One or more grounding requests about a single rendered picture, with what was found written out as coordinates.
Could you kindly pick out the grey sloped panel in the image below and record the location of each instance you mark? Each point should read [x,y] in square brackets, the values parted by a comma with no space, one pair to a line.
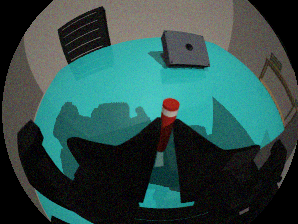
[184,50]

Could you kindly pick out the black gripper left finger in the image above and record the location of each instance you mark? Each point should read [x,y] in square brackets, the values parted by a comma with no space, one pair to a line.
[131,161]

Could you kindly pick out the dark red peg with white band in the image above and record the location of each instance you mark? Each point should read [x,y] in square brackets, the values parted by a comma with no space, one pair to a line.
[169,113]

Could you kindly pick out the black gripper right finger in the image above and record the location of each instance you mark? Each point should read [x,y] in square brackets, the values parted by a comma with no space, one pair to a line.
[200,162]

